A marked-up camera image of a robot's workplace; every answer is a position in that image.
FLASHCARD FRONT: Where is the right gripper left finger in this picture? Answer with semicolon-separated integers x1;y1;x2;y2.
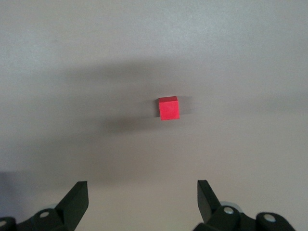
0;180;90;231

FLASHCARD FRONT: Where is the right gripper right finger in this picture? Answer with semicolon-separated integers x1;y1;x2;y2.
193;180;295;231

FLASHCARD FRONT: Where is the red cube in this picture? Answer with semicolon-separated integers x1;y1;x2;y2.
158;96;180;121

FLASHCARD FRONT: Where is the brown table mat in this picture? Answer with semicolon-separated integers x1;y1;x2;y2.
0;0;308;231

